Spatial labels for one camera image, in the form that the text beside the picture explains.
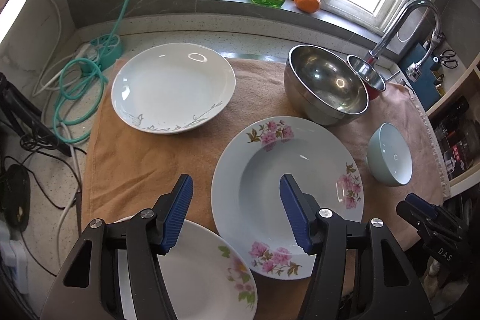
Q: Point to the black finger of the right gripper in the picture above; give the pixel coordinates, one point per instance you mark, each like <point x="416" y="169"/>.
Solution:
<point x="433" y="223"/>

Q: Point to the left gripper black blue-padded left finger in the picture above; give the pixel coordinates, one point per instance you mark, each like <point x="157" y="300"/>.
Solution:
<point x="88" y="284"/>

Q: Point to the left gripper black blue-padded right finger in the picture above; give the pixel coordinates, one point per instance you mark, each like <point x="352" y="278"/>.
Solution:
<point x="385" y="283"/>

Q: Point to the white plate with grey leaves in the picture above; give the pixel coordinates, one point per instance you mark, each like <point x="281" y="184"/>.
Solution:
<point x="172" y="88"/>

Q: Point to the chrome kitchen faucet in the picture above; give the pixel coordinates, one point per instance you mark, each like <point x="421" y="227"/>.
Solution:
<point x="414" y="70"/>

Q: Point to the light blue ceramic bowl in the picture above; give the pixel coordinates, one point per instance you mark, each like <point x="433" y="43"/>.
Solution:
<point x="388" y="157"/>

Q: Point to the small white floral plate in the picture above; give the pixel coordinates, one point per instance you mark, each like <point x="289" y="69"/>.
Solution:
<point x="206" y="278"/>

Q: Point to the small steel bowl red base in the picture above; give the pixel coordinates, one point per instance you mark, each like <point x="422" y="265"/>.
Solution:
<point x="373" y="81"/>

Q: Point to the white plate with pink flowers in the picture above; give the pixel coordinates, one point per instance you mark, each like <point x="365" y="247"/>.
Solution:
<point x="245" y="195"/>

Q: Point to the black scissors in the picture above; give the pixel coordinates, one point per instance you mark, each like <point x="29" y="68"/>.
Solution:
<point x="447" y="59"/>

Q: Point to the large stainless steel bowl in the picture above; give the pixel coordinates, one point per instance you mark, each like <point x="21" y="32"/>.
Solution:
<point x="323" y="87"/>

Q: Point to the teal round power strip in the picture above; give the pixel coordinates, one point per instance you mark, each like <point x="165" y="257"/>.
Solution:
<point x="109" y="49"/>

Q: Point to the orange fruit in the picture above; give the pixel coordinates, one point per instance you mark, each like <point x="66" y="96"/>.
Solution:
<point x="308" y="6"/>

